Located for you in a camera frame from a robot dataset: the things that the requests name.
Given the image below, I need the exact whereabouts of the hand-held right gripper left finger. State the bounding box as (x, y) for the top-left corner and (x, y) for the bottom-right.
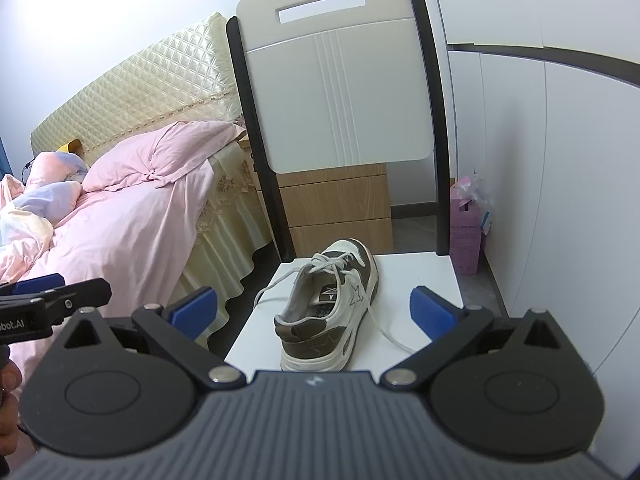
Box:
(60, 286), (249, 392)

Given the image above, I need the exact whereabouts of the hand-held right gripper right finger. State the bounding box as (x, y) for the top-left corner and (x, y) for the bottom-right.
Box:
(381, 286), (566, 392)

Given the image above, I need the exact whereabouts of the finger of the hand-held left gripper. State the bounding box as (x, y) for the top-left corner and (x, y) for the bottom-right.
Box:
(39, 278), (112, 329)
(0, 273), (66, 297)

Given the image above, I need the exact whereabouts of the white shoelace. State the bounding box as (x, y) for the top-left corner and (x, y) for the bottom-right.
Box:
(254, 252), (416, 353)

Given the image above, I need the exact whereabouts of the white and brown sneaker shoe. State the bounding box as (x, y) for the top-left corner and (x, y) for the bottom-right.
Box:
(274, 238), (379, 373)

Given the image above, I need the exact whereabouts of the person's left hand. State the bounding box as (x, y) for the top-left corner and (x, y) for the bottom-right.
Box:
(0, 359), (24, 444)

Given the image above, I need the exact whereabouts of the pink cardboard box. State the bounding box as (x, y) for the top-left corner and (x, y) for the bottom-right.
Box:
(449, 175), (493, 277)

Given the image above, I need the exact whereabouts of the pink blanket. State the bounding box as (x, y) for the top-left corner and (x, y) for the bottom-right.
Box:
(0, 120), (247, 391)

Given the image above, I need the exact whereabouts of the pastel plush pillow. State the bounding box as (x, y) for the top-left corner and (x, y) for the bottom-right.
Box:
(0, 151), (91, 281)

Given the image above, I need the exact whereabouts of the wooden bedside drawer cabinet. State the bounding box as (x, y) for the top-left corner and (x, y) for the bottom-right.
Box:
(237, 137), (393, 261)

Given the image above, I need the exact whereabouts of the cream quilted headboard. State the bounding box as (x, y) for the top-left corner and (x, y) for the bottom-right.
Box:
(30, 11), (248, 161)

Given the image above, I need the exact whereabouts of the white chair with black frame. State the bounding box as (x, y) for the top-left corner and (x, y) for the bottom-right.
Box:
(222, 0), (508, 372)

